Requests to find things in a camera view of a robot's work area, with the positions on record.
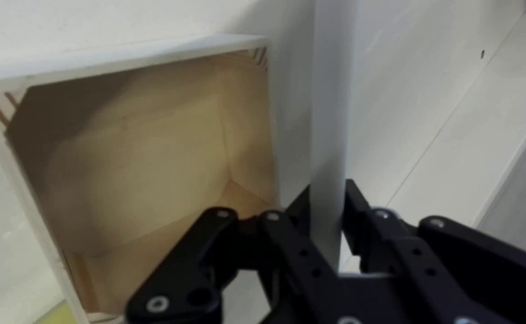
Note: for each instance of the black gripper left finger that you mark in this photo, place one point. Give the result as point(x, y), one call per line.
point(214, 275)

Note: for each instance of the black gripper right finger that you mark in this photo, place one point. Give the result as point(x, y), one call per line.
point(443, 270)

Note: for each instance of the large yellow toy block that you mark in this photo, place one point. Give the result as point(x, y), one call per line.
point(59, 315)

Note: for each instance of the white box with tan interior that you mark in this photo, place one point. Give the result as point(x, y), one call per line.
point(137, 167)

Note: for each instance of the white plastic lid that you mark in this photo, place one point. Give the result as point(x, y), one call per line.
point(331, 118)

